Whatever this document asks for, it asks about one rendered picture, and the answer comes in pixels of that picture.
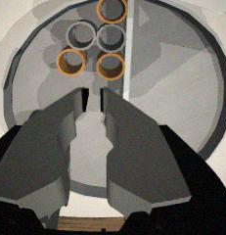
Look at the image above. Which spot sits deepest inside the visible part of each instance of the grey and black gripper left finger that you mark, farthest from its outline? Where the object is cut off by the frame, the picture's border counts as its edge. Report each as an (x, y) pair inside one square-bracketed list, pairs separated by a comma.
[(34, 173)]

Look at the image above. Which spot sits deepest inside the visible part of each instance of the bronze bushing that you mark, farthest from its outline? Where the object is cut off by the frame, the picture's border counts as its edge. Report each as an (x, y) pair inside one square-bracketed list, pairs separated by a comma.
[(117, 20), (68, 69), (110, 74)]

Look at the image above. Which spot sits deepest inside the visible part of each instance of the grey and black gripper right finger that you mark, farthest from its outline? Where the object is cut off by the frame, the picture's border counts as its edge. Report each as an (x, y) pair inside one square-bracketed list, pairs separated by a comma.
[(151, 169)]

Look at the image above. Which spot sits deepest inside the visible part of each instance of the grey metal ring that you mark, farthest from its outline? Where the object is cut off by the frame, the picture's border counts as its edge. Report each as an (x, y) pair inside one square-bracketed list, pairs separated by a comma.
[(73, 43), (34, 113), (115, 47)]

